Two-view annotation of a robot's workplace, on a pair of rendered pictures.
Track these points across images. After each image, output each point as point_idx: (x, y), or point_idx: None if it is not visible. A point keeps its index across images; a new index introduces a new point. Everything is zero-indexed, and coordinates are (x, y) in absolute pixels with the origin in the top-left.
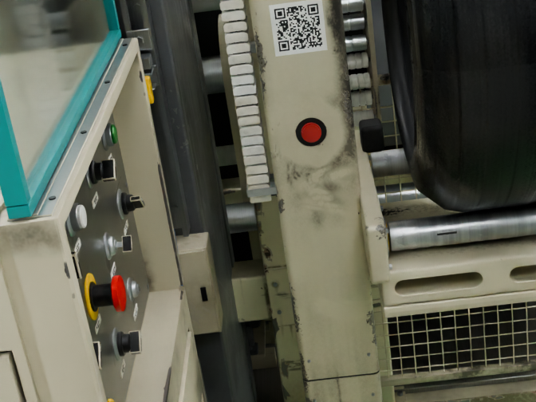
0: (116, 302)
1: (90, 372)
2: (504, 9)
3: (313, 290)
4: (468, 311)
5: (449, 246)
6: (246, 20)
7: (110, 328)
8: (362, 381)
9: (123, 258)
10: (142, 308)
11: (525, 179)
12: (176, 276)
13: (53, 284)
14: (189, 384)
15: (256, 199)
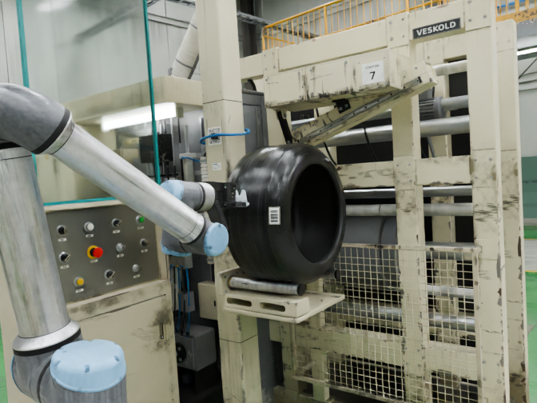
0: (93, 253)
1: None
2: None
3: (221, 301)
4: (333, 355)
5: (252, 292)
6: None
7: (105, 267)
8: (235, 345)
9: (134, 257)
10: (145, 278)
11: (252, 262)
12: (166, 275)
13: None
14: (146, 306)
15: (208, 262)
